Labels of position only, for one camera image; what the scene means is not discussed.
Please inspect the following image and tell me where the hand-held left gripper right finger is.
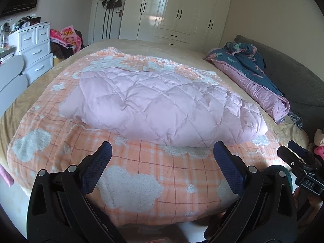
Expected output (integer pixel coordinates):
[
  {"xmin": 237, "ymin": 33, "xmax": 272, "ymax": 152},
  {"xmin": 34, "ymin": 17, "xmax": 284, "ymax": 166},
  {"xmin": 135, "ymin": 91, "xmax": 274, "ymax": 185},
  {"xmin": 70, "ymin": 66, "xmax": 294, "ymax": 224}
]
[{"xmin": 205, "ymin": 141, "xmax": 298, "ymax": 243}]

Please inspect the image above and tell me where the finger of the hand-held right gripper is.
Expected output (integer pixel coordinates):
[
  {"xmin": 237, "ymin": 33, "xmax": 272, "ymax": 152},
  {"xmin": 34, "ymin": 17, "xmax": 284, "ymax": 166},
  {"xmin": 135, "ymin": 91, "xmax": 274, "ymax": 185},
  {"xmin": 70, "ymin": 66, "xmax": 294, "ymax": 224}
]
[
  {"xmin": 277, "ymin": 147, "xmax": 308, "ymax": 173},
  {"xmin": 288, "ymin": 140, "xmax": 317, "ymax": 165}
]

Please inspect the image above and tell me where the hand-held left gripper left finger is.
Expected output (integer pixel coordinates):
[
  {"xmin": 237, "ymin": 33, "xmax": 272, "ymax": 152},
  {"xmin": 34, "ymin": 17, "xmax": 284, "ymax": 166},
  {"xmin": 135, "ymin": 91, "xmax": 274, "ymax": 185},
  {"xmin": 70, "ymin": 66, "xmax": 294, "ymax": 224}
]
[{"xmin": 27, "ymin": 141, "xmax": 127, "ymax": 243}]

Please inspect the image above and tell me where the pink quilted jacket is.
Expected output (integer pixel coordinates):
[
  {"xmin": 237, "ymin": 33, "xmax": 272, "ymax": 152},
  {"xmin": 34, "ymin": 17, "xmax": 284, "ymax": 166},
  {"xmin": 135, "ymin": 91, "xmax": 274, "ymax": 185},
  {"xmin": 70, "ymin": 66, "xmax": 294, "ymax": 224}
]
[{"xmin": 59, "ymin": 67, "xmax": 268, "ymax": 148}]

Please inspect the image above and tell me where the dark clothes pile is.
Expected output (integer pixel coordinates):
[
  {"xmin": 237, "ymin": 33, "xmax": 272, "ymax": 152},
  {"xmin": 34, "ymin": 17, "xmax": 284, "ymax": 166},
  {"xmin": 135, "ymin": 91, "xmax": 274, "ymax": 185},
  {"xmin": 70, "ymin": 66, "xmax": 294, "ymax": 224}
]
[{"xmin": 51, "ymin": 30, "xmax": 85, "ymax": 59}]

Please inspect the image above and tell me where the pink plush toy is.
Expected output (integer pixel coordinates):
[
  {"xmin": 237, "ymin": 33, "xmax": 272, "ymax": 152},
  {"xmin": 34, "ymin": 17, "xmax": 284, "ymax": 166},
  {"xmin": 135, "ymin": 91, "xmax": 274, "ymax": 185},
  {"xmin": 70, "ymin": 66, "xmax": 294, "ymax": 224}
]
[{"xmin": 314, "ymin": 129, "xmax": 324, "ymax": 160}]

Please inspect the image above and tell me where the dark patterned cloth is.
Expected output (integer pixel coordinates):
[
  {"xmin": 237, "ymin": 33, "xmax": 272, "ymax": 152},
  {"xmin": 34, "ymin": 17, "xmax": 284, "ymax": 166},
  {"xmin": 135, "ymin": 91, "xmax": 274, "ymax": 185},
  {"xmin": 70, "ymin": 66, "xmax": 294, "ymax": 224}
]
[{"xmin": 289, "ymin": 109, "xmax": 304, "ymax": 131}]

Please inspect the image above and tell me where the orange plaid cloud blanket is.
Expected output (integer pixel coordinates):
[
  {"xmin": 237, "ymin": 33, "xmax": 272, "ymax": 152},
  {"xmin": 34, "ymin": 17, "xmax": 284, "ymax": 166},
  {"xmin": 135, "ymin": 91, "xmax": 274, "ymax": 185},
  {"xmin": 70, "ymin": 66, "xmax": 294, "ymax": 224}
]
[{"xmin": 7, "ymin": 47, "xmax": 286, "ymax": 227}]

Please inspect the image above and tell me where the grey upholstered headboard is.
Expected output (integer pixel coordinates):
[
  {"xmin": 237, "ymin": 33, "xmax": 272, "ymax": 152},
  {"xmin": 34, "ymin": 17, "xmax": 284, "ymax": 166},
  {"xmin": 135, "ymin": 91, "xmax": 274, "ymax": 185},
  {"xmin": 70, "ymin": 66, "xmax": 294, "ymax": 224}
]
[{"xmin": 233, "ymin": 34, "xmax": 324, "ymax": 147}]

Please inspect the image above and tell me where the blue floral pink quilt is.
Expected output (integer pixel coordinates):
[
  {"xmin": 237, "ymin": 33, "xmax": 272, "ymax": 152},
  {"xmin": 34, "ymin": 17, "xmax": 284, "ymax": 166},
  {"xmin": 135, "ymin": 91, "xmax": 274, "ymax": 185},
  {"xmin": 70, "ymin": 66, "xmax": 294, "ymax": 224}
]
[{"xmin": 204, "ymin": 41, "xmax": 290, "ymax": 124}]

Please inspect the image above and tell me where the pink cloth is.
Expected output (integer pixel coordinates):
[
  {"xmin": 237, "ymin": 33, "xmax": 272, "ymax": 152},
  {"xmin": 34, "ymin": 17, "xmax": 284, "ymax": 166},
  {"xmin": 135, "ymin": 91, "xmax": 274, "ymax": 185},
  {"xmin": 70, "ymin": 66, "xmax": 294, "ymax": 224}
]
[{"xmin": 0, "ymin": 164, "xmax": 14, "ymax": 186}]

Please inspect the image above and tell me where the light grey chair back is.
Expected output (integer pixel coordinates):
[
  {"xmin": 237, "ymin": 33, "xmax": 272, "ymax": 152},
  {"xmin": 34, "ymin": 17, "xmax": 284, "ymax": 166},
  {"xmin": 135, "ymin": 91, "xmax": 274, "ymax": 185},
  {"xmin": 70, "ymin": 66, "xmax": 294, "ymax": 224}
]
[
  {"xmin": 0, "ymin": 75, "xmax": 28, "ymax": 93},
  {"xmin": 0, "ymin": 55, "xmax": 25, "ymax": 78}
]

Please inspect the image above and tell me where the bed with beige sheet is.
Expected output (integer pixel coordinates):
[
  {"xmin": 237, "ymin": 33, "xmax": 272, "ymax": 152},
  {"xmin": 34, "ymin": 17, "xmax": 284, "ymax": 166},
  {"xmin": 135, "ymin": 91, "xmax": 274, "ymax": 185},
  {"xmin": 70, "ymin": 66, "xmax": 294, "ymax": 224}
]
[{"xmin": 0, "ymin": 38, "xmax": 309, "ymax": 233}]

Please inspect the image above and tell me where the white drawer cabinet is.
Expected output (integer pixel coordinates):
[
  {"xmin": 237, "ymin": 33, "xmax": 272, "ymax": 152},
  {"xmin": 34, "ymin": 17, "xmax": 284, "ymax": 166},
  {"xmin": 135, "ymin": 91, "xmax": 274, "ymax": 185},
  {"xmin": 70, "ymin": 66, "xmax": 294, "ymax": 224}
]
[{"xmin": 8, "ymin": 21, "xmax": 54, "ymax": 84}]

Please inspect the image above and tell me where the pink cartoon blanket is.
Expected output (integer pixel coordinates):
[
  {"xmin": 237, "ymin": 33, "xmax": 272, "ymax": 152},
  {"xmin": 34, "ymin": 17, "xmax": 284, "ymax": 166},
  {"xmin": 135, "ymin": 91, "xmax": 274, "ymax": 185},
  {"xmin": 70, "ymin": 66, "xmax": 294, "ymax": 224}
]
[{"xmin": 50, "ymin": 26, "xmax": 83, "ymax": 52}]

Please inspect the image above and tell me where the white door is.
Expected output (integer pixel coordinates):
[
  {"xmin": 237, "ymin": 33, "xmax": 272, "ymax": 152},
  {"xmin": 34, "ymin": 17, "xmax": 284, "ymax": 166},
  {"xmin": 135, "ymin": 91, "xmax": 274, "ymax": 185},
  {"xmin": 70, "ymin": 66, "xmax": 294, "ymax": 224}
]
[{"xmin": 88, "ymin": 0, "xmax": 132, "ymax": 43}]

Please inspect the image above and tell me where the cluttered desk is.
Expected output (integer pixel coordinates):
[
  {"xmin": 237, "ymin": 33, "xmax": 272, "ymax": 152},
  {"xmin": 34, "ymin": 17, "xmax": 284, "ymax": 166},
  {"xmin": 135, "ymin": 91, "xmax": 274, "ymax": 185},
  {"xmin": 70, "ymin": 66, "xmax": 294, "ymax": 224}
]
[{"xmin": 0, "ymin": 23, "xmax": 17, "ymax": 65}]

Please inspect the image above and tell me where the white wardrobe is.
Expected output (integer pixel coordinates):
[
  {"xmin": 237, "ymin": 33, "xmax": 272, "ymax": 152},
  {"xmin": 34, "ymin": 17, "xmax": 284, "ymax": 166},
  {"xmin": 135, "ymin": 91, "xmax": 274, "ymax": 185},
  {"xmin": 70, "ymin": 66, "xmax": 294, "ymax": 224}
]
[{"xmin": 119, "ymin": 0, "xmax": 233, "ymax": 53}]

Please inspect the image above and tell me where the small household clutter pile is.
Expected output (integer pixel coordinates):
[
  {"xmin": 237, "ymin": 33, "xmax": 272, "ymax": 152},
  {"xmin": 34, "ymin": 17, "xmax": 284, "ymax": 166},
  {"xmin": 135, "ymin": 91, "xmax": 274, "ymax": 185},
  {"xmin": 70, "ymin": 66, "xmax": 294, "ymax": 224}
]
[{"xmin": 11, "ymin": 16, "xmax": 41, "ymax": 29}]

